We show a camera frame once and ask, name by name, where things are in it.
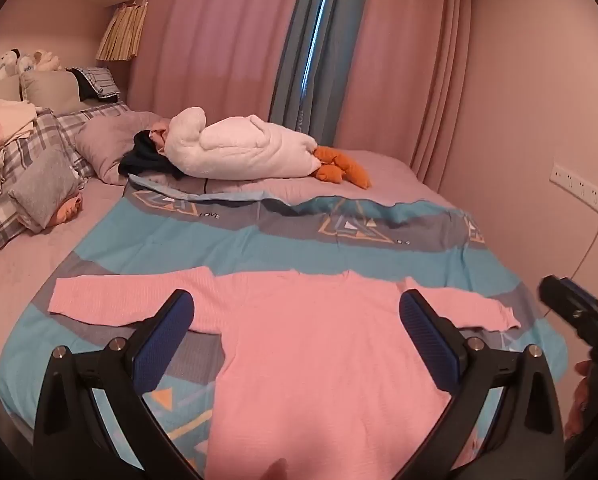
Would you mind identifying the dark cloth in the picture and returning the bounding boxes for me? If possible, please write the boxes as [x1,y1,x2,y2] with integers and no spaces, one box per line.
[119,129,184,181]

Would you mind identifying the peach cloth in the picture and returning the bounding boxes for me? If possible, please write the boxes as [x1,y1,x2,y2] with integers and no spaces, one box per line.
[48,194,86,227]

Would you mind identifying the pink curtain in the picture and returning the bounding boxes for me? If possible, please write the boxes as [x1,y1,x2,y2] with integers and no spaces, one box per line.
[329,0,484,188]
[129,0,310,126]

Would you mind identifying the pink knit sweater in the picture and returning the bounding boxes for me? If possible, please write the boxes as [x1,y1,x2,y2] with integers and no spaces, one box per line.
[48,266,522,480]

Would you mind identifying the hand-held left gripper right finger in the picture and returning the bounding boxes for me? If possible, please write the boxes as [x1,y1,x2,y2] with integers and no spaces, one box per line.
[394,289,566,480]

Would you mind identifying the person's right hand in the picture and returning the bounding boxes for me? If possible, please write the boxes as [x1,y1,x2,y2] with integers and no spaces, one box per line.
[565,359,594,441]

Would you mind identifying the pile of folded clothes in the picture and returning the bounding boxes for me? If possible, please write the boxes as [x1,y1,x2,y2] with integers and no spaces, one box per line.
[0,99,44,196]

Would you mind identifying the white goose plush toy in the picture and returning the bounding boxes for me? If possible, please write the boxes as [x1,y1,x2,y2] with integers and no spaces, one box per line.
[165,106,372,190]

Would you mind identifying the blue curtain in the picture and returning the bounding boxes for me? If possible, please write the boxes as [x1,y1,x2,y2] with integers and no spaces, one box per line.
[269,0,380,143]

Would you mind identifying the bed with pink sheet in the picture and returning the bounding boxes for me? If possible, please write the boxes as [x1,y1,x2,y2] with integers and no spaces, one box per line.
[0,105,480,431]

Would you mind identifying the black white plush toy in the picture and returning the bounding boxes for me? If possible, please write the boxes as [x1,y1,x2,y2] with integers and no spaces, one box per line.
[0,49,20,82]

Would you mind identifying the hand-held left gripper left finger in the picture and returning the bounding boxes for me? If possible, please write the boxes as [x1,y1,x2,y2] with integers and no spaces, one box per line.
[33,289,202,480]

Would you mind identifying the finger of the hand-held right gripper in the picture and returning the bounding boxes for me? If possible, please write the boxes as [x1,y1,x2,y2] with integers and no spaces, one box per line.
[538,275,598,357]

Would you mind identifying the mauve pillow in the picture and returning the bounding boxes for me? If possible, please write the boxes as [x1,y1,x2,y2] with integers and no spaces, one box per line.
[75,111,172,186]

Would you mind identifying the white wall socket strip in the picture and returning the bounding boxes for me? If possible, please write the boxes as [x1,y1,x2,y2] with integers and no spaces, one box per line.
[550,162,598,221]

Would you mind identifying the cream plush toy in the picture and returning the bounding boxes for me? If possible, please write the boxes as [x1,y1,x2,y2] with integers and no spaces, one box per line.
[31,49,64,73]

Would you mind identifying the white cable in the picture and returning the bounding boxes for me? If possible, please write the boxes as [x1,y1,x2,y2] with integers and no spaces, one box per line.
[544,205,598,318]

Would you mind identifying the beige headboard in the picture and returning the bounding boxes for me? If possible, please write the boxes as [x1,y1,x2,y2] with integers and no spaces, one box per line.
[0,69,87,111]

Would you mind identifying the small grey pillow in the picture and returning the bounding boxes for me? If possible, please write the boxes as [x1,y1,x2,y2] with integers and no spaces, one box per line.
[8,147,86,233]

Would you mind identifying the plaid dark shirt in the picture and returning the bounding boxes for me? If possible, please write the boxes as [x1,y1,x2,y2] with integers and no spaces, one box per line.
[66,66,122,103]

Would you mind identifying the teal grey printed blanket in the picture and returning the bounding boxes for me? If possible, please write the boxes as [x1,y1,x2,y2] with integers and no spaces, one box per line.
[0,175,567,480]

